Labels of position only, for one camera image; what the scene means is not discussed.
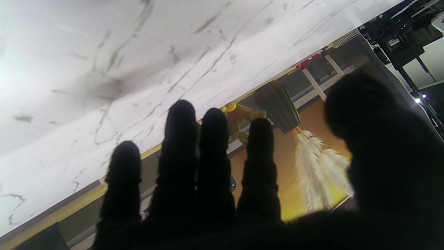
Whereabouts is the printed kitchen scene backdrop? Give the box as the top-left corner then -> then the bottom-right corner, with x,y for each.
0,28 -> 417,250

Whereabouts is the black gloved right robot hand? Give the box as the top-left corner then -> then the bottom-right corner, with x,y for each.
92,71 -> 444,250

